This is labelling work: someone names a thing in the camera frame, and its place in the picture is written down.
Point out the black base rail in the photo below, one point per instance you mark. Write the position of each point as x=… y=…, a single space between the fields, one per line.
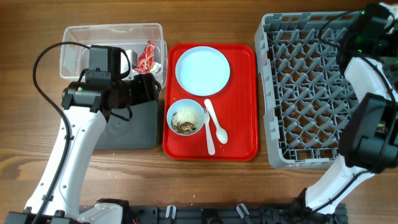
x=265 y=214

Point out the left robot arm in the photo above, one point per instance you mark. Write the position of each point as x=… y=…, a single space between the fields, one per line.
x=87 y=105

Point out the red snack wrapper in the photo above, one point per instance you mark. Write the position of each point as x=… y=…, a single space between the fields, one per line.
x=146 y=59

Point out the white plastic spoon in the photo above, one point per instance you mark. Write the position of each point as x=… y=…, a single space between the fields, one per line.
x=221 y=133

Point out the white plastic fork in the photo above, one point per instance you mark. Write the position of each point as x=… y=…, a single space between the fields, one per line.
x=209 y=139

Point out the light blue food bowl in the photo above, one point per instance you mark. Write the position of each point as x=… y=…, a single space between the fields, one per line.
x=185 y=103

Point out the grey dishwasher rack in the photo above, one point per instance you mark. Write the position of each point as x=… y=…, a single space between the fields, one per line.
x=308 y=101

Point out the red serving tray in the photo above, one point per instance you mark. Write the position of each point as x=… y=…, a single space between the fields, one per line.
x=235 y=107

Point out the light blue plate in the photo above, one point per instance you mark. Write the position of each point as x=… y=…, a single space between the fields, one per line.
x=202 y=71

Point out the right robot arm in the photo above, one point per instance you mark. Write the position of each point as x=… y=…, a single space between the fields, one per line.
x=368 y=143

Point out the rice and meat leftovers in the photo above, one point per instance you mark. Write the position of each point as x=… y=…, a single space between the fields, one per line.
x=186 y=120

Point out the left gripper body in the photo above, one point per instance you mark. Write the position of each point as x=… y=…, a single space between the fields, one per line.
x=139 y=91

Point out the black waste tray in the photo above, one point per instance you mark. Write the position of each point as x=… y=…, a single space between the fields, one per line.
x=138 y=133

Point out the clear plastic waste bin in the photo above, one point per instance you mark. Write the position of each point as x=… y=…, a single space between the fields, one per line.
x=74 y=59

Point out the white napkin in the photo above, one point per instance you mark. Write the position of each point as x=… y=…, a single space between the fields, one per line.
x=156 y=68

